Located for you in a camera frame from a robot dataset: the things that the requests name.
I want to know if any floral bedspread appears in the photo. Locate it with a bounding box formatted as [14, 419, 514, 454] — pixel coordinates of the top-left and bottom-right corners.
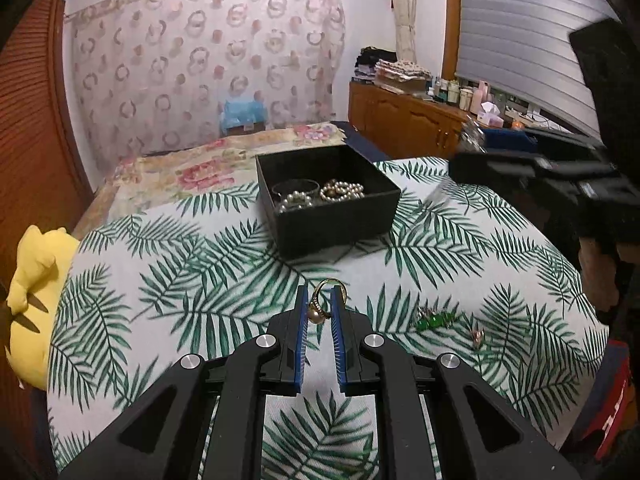
[72, 122, 351, 238]

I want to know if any person's right hand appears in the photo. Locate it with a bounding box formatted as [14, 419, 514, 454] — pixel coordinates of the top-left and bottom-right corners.
[579, 236, 622, 325]

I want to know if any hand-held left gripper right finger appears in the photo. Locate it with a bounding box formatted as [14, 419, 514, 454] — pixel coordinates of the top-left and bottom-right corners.
[331, 287, 576, 480]

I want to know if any stack of folded clothes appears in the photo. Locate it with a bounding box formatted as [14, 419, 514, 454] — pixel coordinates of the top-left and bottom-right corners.
[352, 46, 432, 92]

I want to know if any wooden cabinet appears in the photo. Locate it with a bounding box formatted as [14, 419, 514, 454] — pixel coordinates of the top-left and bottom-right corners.
[348, 81, 481, 158]

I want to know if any blue plastic bag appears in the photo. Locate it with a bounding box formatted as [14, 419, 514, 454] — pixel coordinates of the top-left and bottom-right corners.
[220, 97, 268, 135]

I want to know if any pink tissue box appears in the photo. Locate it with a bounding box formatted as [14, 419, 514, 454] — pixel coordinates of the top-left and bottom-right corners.
[476, 102, 506, 126]

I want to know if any white jade bangle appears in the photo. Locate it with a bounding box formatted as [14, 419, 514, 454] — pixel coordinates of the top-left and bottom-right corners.
[271, 178, 321, 202]

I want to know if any yellow plush toy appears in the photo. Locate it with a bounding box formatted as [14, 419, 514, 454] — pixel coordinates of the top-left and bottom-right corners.
[6, 225, 81, 391]

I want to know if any green leaf print cloth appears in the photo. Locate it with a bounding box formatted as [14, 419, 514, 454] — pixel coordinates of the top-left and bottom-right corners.
[47, 157, 611, 480]

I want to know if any beige window curtain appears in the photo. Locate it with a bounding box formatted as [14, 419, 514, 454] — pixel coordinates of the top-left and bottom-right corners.
[389, 0, 418, 63]

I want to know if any dark blue bed sheet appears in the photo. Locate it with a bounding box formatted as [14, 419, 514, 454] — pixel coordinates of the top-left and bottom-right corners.
[332, 120, 388, 163]

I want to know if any circle print curtain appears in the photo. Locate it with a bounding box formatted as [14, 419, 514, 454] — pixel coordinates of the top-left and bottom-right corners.
[64, 0, 347, 171]

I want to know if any green gem brooch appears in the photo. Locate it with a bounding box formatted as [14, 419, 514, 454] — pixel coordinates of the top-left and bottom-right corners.
[416, 306, 454, 332]

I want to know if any group of cosmetic bottles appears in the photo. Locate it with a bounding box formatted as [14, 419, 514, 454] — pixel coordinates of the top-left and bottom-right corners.
[430, 76, 493, 113]

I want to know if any grey window blind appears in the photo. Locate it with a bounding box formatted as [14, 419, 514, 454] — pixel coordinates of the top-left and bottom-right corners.
[457, 0, 616, 131]

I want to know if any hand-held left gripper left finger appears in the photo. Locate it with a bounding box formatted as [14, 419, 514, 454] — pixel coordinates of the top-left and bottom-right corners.
[60, 285, 308, 480]

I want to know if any black square box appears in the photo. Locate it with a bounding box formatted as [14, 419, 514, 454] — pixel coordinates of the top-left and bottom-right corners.
[255, 144, 402, 261]

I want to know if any pile of pearl jewelry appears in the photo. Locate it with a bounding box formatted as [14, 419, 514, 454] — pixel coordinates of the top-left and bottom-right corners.
[320, 179, 365, 204]

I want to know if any wooden louvered wardrobe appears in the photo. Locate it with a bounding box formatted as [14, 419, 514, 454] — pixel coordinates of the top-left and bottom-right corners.
[0, 0, 96, 411]

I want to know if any red plastic object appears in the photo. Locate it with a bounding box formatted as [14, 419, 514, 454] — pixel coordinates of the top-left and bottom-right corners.
[570, 370, 631, 461]

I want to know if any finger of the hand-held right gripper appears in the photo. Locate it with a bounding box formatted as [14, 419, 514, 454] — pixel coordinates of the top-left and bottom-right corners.
[480, 127, 601, 157]
[449, 152, 593, 185]

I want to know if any gold pearl ring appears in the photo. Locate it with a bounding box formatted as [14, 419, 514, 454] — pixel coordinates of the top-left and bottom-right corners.
[306, 278, 347, 323]

